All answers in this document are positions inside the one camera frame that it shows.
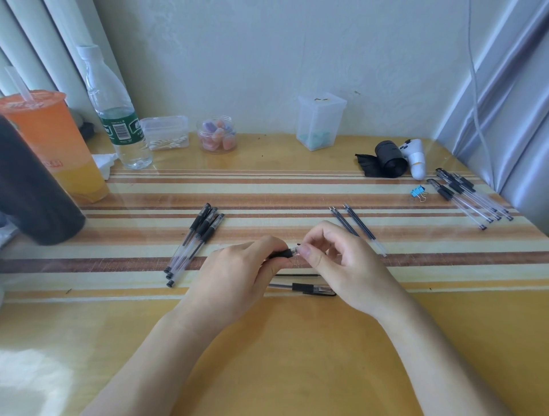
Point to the clear square plastic container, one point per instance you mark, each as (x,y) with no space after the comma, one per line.
(321,120)

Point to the white crumpled tissue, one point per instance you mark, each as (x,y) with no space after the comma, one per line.
(104,165)

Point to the small clear round jar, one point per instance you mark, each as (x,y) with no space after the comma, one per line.
(217,135)

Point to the person's left hand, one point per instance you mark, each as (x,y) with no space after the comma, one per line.
(227,283)

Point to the black capped clear gel pen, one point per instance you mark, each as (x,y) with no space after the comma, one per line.
(454,201)
(482,197)
(198,240)
(191,235)
(201,246)
(461,188)
(465,197)

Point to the white handheld gadget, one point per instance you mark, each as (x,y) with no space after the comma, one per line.
(415,158)

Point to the black cylindrical bottle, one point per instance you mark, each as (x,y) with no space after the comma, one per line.
(30,193)

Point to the bunch of cotton swabs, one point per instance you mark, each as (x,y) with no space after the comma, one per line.
(167,143)

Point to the person's right hand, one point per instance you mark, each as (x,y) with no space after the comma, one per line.
(356,278)

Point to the white drinking straw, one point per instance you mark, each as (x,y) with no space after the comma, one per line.
(19,85)

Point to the black grip gel pen barrel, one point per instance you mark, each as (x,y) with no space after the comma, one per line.
(283,254)

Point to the black tape roll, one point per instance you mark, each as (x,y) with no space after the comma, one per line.
(389,159)

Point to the clear water bottle green label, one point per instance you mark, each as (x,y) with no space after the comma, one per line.
(116,115)

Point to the orange drink plastic cup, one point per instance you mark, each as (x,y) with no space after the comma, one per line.
(64,145)

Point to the clear flat plastic box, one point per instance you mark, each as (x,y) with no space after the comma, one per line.
(165,130)

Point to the thin black pen refill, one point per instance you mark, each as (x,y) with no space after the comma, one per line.
(300,275)

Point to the striped table mat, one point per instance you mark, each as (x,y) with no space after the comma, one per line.
(429,253)

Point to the dark gray small object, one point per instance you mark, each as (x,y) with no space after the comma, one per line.
(85,128)

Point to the clear pen barrel with cap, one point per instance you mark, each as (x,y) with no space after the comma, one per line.
(309,288)

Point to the person's right forearm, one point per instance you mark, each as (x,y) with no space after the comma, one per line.
(433,368)

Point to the person's left forearm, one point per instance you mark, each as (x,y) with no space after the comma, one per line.
(150,368)

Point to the lavender satin curtain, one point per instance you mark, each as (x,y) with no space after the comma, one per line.
(510,98)

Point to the black ink pen refill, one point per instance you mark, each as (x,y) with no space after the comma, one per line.
(364,229)
(343,220)

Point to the pink and purple jar pieces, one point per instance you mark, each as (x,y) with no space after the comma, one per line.
(218,136)

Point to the blue binder clip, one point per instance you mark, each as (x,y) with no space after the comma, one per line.
(417,192)

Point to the person's right thumb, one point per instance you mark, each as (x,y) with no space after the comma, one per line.
(312,256)

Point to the person's left thumb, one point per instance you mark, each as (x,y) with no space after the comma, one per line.
(274,266)

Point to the white pleated curtain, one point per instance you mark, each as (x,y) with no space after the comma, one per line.
(47,47)

